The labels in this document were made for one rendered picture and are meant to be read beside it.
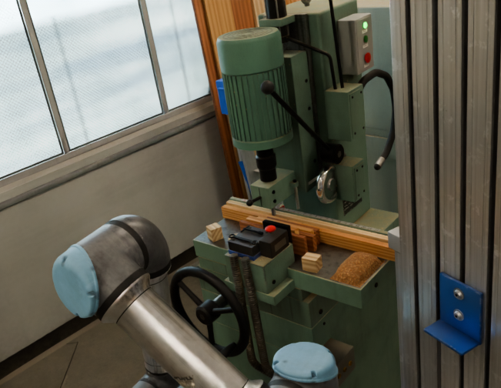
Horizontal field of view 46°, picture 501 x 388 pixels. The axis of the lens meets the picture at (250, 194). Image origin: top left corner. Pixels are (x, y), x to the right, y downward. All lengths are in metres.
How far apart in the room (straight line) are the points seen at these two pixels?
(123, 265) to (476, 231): 0.58
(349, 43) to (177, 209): 1.84
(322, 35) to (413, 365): 0.99
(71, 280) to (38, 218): 1.86
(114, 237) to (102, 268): 0.07
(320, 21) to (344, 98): 0.22
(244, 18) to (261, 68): 1.81
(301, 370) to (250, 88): 0.79
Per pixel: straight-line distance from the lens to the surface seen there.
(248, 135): 1.62
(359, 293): 1.53
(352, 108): 1.73
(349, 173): 1.77
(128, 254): 1.07
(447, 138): 0.80
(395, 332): 2.26
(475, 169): 0.79
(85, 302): 1.04
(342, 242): 1.69
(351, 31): 1.77
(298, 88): 1.71
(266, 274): 1.56
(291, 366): 1.10
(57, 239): 2.97
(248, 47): 1.55
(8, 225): 2.84
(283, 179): 1.76
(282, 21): 1.69
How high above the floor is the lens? 1.78
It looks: 25 degrees down
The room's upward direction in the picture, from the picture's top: 9 degrees counter-clockwise
